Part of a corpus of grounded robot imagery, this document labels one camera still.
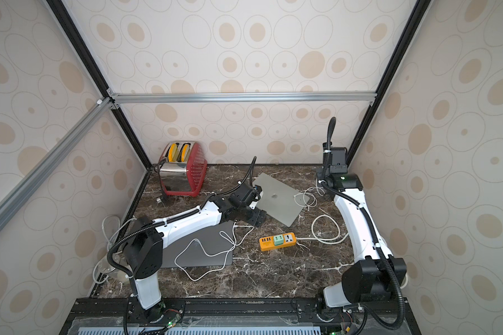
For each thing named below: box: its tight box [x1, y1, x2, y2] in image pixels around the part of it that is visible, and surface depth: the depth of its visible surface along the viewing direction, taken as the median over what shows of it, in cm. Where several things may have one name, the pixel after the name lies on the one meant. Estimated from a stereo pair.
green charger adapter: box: [273, 234, 284, 246], surface depth 86 cm
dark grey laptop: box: [160, 220, 234, 268], surface depth 87 cm
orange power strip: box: [259, 232, 297, 252], surface depth 90 cm
